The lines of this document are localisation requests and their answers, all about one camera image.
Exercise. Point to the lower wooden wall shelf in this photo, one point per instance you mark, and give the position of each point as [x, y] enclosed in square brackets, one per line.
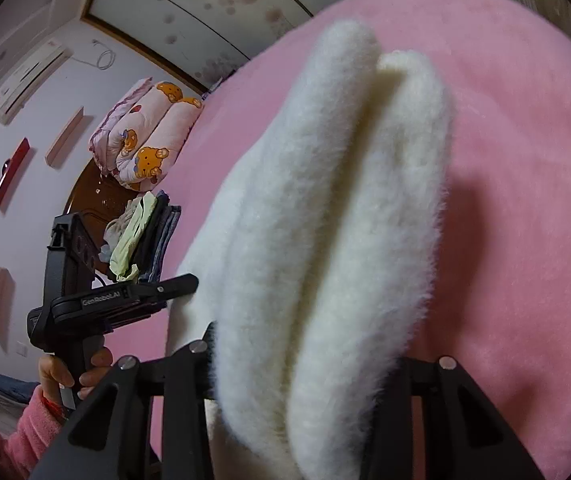
[7, 286]

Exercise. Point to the red wall shelf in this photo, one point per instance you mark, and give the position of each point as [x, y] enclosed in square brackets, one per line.
[11, 166]

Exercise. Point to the pink bear print quilt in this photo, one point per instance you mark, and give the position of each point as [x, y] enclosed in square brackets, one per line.
[141, 136]

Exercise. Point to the white air conditioner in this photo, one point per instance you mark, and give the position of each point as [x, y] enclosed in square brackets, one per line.
[28, 76]

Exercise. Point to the white fuzzy cardigan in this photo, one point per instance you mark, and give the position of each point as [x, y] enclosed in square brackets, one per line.
[317, 258]

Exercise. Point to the pink plush bed cover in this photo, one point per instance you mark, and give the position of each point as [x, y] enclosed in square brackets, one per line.
[500, 303]

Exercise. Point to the wooden wall shelf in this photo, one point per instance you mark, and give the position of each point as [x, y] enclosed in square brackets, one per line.
[66, 140]
[7, 286]

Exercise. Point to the black folded garment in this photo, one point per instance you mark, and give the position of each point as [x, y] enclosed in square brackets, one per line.
[145, 250]

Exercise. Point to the floral wardrobe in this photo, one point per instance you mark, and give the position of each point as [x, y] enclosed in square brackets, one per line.
[200, 41]

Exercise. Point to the person's left hand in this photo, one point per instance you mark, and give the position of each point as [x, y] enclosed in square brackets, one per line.
[53, 375]

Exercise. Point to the pink sleeve forearm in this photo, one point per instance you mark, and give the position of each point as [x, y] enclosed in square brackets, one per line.
[37, 428]

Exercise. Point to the blue grey folded garment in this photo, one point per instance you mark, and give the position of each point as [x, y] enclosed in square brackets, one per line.
[169, 224]

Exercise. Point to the green folded garment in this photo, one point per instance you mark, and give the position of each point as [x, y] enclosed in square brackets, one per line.
[119, 263]

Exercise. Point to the crumpled beige cloth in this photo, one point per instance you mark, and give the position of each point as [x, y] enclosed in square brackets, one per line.
[115, 228]

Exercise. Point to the wooden headboard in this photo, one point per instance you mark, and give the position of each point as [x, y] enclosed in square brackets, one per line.
[98, 200]

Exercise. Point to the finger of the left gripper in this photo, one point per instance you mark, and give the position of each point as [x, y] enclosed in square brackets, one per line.
[180, 286]

